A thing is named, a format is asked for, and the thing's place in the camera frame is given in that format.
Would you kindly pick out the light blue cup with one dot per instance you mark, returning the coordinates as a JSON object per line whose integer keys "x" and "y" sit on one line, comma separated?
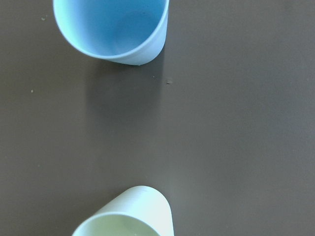
{"x": 131, "y": 32}

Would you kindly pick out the mint green cup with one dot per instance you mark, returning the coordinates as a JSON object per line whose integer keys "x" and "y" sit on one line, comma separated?
{"x": 138, "y": 211}

